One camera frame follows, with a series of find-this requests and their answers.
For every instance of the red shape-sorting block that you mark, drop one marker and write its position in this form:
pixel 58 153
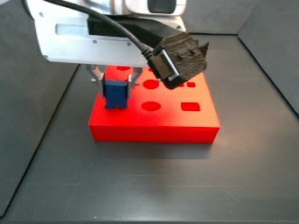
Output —
pixel 161 115

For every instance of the blue square-circle peg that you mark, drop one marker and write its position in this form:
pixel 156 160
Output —
pixel 115 91

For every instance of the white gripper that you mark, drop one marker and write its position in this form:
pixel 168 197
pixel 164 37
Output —
pixel 67 41

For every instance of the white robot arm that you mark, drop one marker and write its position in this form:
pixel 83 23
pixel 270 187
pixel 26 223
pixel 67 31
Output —
pixel 69 40

